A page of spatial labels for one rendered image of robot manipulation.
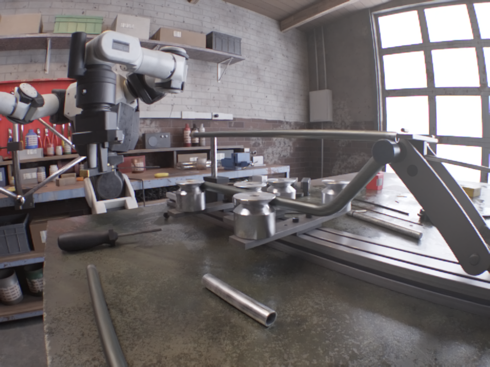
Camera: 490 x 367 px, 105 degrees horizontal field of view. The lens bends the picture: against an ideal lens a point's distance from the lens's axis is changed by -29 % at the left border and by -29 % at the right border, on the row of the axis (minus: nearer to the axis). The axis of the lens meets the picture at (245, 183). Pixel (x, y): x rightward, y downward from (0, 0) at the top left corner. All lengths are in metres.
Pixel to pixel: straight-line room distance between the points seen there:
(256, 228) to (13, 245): 1.61
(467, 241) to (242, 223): 0.23
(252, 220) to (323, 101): 3.52
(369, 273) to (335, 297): 0.05
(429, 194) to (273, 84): 3.32
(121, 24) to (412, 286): 2.42
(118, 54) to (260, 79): 2.88
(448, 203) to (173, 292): 0.28
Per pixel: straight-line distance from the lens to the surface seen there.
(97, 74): 0.57
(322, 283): 0.31
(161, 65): 0.69
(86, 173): 0.55
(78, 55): 0.58
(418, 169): 0.26
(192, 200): 0.43
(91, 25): 2.35
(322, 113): 3.77
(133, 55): 0.61
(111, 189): 1.03
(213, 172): 0.54
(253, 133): 0.36
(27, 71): 2.52
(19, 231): 1.75
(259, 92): 3.32
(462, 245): 0.26
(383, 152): 0.23
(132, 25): 2.46
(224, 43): 2.78
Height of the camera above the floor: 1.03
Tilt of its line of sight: 9 degrees down
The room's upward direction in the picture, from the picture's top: 1 degrees counter-clockwise
